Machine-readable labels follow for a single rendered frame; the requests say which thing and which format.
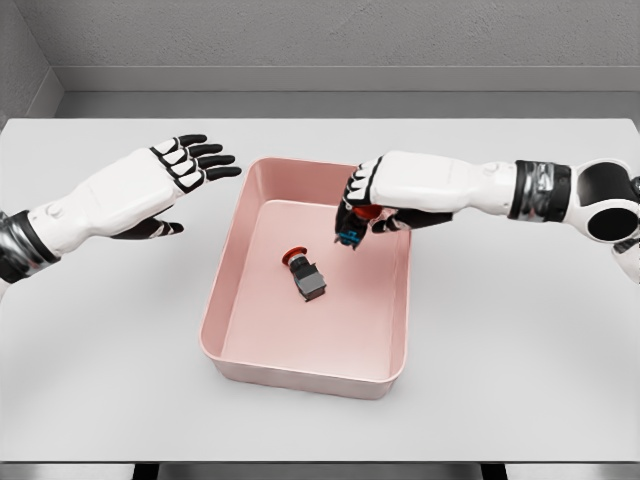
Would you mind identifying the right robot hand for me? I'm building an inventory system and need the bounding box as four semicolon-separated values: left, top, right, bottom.
333;150;455;245

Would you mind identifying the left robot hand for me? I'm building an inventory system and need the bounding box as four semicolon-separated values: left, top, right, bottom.
73;133;243;241

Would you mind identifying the red button blue switch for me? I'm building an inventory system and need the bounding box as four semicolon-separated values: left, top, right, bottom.
337;204;382;252

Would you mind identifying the pink rectangular basket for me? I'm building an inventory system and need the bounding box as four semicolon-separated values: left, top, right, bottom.
198;156;413;401

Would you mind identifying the red button grey switch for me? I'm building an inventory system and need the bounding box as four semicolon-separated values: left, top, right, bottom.
281;246;328;303

